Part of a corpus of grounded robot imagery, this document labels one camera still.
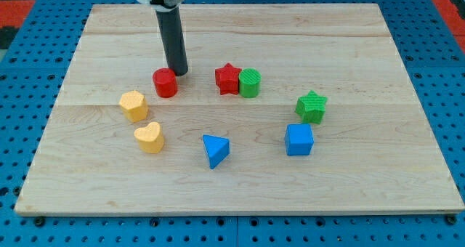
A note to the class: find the green cylinder block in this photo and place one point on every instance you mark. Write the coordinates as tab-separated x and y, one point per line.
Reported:
249	82

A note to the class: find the green star block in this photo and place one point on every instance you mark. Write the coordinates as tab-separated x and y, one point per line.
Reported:
311	108

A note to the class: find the blue cube block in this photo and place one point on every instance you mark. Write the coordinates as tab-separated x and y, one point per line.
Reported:
298	139

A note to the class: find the red cylinder block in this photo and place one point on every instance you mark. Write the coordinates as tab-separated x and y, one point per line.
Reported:
165	82

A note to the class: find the blue triangle block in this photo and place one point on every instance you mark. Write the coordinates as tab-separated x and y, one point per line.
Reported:
217	149

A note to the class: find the yellow heart block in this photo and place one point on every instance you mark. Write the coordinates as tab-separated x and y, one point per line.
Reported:
150	138

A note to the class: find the red star block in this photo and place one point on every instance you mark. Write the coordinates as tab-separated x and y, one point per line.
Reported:
226	78

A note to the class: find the light wooden board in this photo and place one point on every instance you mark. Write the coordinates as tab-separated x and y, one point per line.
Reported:
373	153

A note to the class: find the yellow hexagon block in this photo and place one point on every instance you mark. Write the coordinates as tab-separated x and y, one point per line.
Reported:
134	106

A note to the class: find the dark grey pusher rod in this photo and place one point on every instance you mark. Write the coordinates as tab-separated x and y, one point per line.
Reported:
170	27

